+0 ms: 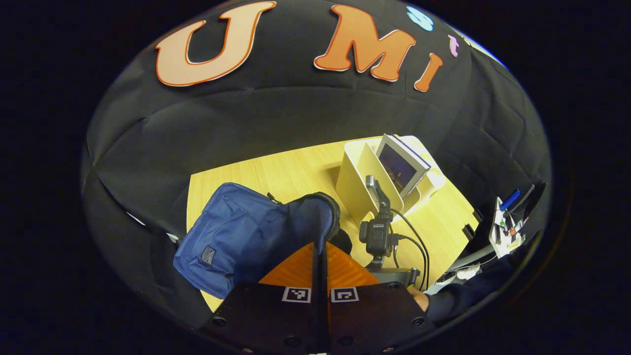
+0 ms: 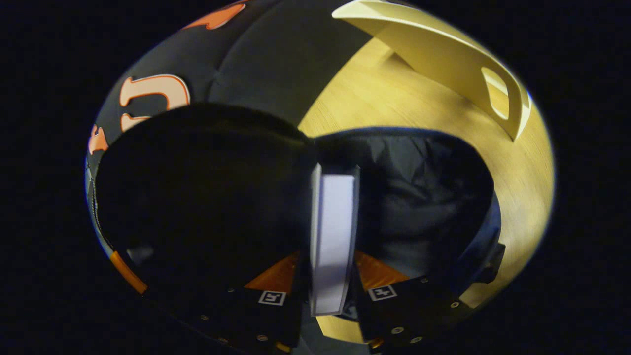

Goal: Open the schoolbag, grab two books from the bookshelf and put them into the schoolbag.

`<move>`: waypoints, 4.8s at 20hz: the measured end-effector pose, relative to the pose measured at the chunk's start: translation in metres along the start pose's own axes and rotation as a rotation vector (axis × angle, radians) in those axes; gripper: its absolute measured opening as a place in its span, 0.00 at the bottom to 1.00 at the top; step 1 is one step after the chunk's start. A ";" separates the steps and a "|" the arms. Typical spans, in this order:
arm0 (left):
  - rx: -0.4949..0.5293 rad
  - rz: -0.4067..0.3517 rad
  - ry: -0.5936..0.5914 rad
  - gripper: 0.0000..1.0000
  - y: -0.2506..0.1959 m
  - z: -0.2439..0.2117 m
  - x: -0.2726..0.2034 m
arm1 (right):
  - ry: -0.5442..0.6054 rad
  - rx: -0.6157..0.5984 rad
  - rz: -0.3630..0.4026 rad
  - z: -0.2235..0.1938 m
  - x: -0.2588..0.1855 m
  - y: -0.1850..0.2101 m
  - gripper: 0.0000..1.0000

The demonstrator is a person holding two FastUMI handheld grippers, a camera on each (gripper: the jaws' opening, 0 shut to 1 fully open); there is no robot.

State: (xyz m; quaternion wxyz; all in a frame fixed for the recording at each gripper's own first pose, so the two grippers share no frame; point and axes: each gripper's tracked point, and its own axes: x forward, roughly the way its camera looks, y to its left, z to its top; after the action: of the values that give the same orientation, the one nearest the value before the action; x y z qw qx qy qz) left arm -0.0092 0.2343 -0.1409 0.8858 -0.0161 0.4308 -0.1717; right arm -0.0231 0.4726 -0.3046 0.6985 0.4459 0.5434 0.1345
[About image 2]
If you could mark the blue schoolbag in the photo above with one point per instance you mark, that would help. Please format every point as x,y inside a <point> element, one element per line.
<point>419,197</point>

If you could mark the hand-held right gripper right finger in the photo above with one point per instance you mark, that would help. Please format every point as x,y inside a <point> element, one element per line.
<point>394,315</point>

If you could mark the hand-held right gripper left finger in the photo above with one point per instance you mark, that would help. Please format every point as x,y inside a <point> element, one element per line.
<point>266,315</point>

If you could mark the white bookshelf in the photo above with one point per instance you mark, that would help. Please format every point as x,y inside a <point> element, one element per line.
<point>443,59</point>

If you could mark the black backdrop cloth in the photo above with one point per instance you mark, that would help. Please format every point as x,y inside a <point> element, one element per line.
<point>276,59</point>

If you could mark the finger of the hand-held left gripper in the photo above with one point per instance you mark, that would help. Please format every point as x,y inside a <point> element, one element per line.
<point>127,271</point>

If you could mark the white spine book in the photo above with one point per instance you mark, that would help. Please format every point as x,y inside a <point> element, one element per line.
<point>333,236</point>

